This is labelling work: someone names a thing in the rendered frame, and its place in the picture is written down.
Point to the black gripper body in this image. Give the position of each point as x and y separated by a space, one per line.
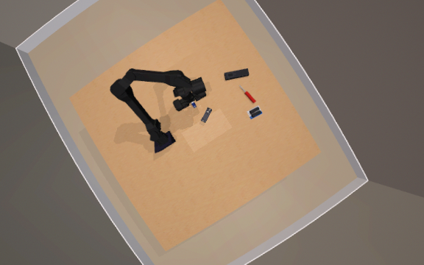
180 104

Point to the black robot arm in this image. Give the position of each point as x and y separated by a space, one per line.
184 86

